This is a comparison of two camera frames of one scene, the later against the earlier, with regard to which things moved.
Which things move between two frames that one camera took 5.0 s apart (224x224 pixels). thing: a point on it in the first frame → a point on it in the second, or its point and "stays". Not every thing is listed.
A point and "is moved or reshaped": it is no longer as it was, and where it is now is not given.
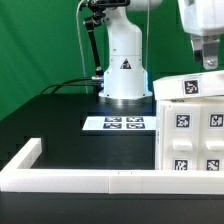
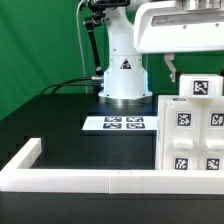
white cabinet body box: x=190 y=134 stays
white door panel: x=211 y=136 stays
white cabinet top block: x=190 y=86 is moved or reshaped
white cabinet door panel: x=181 y=136 stays
